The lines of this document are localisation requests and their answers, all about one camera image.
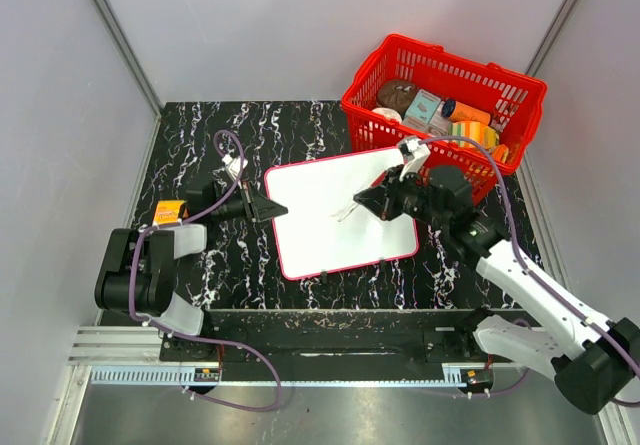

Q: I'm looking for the orange bottle with blue cap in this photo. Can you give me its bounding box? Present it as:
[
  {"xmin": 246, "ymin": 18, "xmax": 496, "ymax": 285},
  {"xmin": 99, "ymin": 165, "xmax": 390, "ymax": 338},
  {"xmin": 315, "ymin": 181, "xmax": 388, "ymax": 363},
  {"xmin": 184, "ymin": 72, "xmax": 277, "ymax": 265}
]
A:
[{"xmin": 441, "ymin": 99, "xmax": 492, "ymax": 125}]

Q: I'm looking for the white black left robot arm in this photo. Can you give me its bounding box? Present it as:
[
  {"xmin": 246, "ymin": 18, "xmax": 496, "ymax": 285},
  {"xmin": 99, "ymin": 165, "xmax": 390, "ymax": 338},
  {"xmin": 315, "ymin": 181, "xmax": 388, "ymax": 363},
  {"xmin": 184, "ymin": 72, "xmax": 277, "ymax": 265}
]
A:
[{"xmin": 94, "ymin": 179, "xmax": 288, "ymax": 361}]

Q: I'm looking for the orange yellow snack box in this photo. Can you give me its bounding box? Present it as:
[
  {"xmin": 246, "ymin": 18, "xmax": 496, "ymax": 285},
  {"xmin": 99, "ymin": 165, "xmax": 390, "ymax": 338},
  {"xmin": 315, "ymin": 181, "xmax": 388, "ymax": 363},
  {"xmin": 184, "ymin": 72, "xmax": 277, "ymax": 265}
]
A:
[{"xmin": 152, "ymin": 200, "xmax": 188, "ymax": 226}]

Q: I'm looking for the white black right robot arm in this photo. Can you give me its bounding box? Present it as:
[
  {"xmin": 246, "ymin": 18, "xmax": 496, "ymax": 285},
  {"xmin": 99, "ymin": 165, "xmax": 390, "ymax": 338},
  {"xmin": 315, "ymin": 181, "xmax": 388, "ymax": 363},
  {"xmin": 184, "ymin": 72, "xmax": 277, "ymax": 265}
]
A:
[{"xmin": 354, "ymin": 166, "xmax": 639, "ymax": 415}]

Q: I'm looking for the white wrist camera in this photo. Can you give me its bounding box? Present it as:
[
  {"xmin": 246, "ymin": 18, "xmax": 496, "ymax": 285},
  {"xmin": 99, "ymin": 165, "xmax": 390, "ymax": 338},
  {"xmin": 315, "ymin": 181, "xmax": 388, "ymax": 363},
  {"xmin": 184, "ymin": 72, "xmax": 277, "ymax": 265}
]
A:
[
  {"xmin": 222, "ymin": 154, "xmax": 248, "ymax": 181},
  {"xmin": 397, "ymin": 136, "xmax": 430, "ymax": 181}
]

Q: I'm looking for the white red whiteboard marker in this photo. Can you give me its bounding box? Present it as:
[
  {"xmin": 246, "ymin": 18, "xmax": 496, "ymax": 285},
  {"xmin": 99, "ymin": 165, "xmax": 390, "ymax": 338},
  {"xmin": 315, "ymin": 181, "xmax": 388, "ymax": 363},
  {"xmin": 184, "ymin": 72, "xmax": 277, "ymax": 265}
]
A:
[{"xmin": 337, "ymin": 202, "xmax": 359, "ymax": 222}]

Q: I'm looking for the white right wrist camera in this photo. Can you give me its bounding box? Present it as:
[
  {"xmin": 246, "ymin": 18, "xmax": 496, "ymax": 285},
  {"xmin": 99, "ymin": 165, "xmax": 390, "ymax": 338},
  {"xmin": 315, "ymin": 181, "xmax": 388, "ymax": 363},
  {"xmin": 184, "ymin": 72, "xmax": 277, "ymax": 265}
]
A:
[{"xmin": 397, "ymin": 136, "xmax": 430, "ymax": 181}]

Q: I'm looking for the white slotted cable duct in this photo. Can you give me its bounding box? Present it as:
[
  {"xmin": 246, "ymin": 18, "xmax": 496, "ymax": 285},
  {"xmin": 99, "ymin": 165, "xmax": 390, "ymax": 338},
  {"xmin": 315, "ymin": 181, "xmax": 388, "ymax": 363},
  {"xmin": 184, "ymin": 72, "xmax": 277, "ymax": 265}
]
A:
[{"xmin": 91, "ymin": 366, "xmax": 220, "ymax": 386}]

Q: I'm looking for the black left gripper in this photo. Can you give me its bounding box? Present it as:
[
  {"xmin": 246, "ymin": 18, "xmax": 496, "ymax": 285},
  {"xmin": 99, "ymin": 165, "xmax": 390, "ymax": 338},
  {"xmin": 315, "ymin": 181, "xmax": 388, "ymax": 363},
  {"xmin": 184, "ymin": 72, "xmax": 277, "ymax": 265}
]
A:
[{"xmin": 211, "ymin": 181, "xmax": 288, "ymax": 225}]

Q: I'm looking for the red plastic shopping basket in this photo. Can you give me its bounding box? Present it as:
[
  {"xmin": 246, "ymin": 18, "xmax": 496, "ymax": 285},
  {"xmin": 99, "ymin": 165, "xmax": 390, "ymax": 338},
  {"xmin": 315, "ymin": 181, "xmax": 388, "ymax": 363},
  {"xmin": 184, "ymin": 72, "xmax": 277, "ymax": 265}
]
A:
[{"xmin": 341, "ymin": 34, "xmax": 547, "ymax": 202}]

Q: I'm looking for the pink framed whiteboard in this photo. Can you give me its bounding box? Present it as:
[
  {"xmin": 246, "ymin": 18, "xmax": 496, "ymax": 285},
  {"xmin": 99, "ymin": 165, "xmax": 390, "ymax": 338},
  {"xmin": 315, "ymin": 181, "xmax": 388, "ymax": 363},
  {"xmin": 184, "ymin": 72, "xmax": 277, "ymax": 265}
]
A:
[{"xmin": 264, "ymin": 147, "xmax": 419, "ymax": 281}]

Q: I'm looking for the brown bread loaf package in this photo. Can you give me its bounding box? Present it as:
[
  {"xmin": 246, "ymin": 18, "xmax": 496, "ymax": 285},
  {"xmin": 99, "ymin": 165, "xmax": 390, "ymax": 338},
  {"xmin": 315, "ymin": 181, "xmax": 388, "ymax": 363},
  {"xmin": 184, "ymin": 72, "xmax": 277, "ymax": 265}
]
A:
[{"xmin": 376, "ymin": 79, "xmax": 418, "ymax": 113}]

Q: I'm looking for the teal white small box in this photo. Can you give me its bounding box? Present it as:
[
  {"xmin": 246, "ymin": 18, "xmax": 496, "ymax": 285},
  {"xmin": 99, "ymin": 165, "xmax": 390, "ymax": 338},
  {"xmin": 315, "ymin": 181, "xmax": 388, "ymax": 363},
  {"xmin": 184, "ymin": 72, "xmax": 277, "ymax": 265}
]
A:
[{"xmin": 404, "ymin": 89, "xmax": 442, "ymax": 123}]

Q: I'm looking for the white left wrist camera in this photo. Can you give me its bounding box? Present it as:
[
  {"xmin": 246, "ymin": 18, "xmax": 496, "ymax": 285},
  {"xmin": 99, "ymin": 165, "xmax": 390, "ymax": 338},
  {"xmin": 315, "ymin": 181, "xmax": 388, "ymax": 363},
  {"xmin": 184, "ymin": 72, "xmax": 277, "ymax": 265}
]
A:
[{"xmin": 222, "ymin": 154, "xmax": 248, "ymax": 181}]

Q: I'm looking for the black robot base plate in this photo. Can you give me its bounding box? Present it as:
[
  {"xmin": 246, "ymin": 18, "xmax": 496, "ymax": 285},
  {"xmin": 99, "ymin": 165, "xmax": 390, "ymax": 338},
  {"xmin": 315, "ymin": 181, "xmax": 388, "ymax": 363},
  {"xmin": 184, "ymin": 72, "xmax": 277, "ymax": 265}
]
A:
[{"xmin": 158, "ymin": 307, "xmax": 515, "ymax": 382}]

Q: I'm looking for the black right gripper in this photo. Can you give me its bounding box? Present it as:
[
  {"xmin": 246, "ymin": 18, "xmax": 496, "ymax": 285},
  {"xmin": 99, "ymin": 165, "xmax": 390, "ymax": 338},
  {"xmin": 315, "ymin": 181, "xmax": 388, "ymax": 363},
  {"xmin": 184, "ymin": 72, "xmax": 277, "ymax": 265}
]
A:
[{"xmin": 356, "ymin": 164, "xmax": 448, "ymax": 231}]

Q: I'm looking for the yellow green sponge pack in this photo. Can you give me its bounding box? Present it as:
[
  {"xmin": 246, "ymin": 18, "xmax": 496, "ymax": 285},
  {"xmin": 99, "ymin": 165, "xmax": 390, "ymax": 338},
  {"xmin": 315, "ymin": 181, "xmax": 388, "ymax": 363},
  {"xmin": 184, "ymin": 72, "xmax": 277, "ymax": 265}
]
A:
[{"xmin": 450, "ymin": 120, "xmax": 500, "ymax": 150}]

